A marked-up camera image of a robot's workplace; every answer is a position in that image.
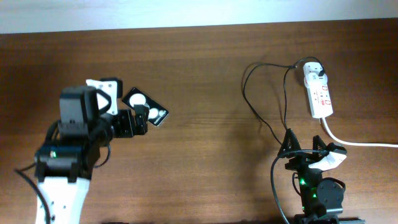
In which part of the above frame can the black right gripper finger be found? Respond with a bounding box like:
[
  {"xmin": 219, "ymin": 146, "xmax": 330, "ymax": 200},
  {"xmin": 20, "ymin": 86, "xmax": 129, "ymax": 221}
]
[
  {"xmin": 277, "ymin": 129, "xmax": 302, "ymax": 157},
  {"xmin": 312, "ymin": 135, "xmax": 326, "ymax": 153}
]

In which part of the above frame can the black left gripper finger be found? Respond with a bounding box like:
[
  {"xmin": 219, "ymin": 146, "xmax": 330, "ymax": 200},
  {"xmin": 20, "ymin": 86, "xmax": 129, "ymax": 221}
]
[
  {"xmin": 100, "ymin": 77, "xmax": 123, "ymax": 98},
  {"xmin": 134, "ymin": 105, "xmax": 149, "ymax": 135}
]

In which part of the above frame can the black smartphone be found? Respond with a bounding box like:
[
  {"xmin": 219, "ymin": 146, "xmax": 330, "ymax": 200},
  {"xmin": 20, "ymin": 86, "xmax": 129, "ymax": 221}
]
[{"xmin": 122, "ymin": 87, "xmax": 169, "ymax": 127}]

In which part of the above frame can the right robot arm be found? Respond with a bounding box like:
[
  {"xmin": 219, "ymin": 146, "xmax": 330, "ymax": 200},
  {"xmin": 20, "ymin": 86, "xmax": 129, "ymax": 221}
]
[{"xmin": 271, "ymin": 129, "xmax": 366, "ymax": 223}]

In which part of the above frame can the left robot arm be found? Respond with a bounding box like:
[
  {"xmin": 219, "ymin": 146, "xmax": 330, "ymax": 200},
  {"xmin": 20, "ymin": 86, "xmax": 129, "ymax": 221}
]
[{"xmin": 35, "ymin": 79, "xmax": 149, "ymax": 223}]

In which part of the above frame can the white usb charger adapter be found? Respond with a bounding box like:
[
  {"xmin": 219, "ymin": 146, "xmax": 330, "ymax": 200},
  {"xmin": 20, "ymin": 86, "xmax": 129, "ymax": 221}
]
[{"xmin": 303, "ymin": 62, "xmax": 328, "ymax": 88}]

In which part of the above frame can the white power strip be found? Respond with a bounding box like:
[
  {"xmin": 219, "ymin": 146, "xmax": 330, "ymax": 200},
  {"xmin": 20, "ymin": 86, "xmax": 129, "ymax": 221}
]
[{"xmin": 303, "ymin": 62, "xmax": 334, "ymax": 119}]

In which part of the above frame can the white power strip cord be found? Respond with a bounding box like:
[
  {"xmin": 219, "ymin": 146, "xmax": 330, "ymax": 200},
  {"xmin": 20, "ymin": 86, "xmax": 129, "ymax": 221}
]
[{"xmin": 320, "ymin": 116, "xmax": 398, "ymax": 148}]

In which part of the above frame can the black charging cable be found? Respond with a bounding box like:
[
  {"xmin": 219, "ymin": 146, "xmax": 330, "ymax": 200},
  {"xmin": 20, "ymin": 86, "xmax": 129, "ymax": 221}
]
[{"xmin": 241, "ymin": 56, "xmax": 326, "ymax": 146}]

